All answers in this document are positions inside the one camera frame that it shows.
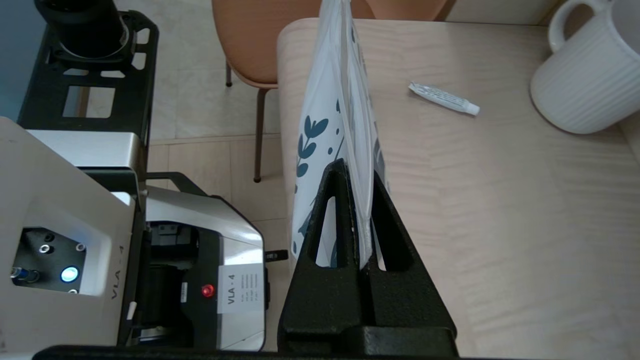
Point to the black robot torso column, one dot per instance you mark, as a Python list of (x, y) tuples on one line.
[(80, 22)]

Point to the white ribbed ceramic mug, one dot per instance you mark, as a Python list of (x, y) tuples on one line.
[(590, 75)]

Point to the pink chair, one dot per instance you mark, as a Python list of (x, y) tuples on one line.
[(260, 40)]

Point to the small white toothpaste tube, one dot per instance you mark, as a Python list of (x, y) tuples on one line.
[(445, 98)]

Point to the white floral zip pouch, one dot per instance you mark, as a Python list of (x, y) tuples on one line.
[(325, 100)]

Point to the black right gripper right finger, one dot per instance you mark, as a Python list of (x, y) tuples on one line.
[(407, 300)]

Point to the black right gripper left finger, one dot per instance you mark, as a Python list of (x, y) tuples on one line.
[(320, 305)]

